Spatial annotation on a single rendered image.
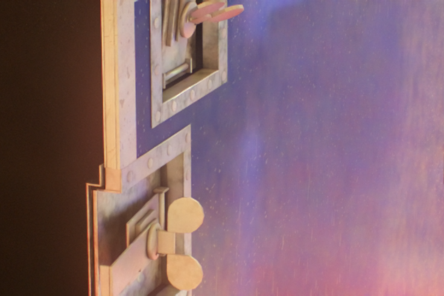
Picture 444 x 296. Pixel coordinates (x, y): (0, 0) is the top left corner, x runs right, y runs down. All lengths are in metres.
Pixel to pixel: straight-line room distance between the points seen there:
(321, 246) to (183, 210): 0.37
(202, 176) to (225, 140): 0.05
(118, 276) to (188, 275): 0.07
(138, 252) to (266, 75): 0.24
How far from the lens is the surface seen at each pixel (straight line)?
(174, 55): 1.10
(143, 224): 1.06
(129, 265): 1.03
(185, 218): 1.06
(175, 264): 1.07
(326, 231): 1.42
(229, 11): 1.09
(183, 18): 1.08
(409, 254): 1.71
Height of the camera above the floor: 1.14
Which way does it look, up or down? 17 degrees down
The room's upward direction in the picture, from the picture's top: straight up
